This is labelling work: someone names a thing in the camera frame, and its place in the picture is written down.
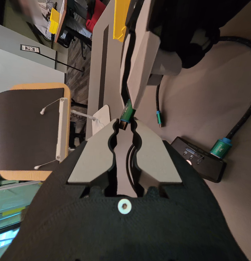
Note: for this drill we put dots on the small yellow bin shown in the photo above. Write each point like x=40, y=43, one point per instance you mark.
x=54, y=22

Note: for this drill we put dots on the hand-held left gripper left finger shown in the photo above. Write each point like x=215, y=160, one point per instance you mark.
x=92, y=161

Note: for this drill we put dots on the background wooden-edged table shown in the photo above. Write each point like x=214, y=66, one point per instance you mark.
x=63, y=12

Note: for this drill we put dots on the black and white marker sign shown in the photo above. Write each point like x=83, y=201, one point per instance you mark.
x=29, y=49

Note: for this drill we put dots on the black board with wooden rim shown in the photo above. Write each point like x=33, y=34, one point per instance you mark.
x=25, y=126

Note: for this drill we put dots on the black pole stand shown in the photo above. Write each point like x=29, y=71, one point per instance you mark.
x=83, y=71

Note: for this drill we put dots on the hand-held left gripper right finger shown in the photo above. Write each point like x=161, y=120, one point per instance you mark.
x=158, y=163

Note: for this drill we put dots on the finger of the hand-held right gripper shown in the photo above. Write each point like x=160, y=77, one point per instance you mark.
x=123, y=77
x=145, y=61

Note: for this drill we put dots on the person's right forearm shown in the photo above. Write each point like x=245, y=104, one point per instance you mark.
x=233, y=8

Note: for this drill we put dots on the black hdmi switch box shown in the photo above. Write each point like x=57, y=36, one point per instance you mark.
x=207, y=169

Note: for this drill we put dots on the white stand with clear arms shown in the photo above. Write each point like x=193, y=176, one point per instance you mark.
x=104, y=114

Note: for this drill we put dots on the red bin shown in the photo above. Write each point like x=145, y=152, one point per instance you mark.
x=92, y=22

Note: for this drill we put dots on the yellow plastic bin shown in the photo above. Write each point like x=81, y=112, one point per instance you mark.
x=119, y=20

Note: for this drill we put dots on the person's right hand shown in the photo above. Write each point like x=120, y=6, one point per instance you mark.
x=178, y=20

